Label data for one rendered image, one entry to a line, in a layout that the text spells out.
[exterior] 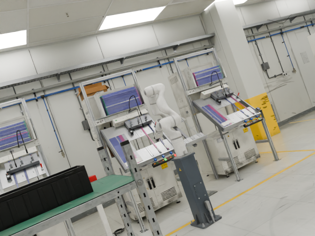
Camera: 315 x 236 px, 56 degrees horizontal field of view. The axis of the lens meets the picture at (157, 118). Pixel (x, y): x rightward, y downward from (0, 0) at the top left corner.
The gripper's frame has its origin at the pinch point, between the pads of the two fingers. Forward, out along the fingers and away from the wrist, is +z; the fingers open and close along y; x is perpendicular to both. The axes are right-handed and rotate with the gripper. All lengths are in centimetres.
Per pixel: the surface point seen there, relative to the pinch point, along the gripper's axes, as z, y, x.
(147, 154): 14.5, -15.4, -4.5
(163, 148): 14.5, 6.5, -5.1
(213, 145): 55, 96, -5
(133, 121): 10.1, -6.8, 48.0
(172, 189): 71, 11, -31
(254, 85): 98, 312, 110
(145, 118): 10.0, 9.8, 46.6
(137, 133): 15.3, -9.8, 31.8
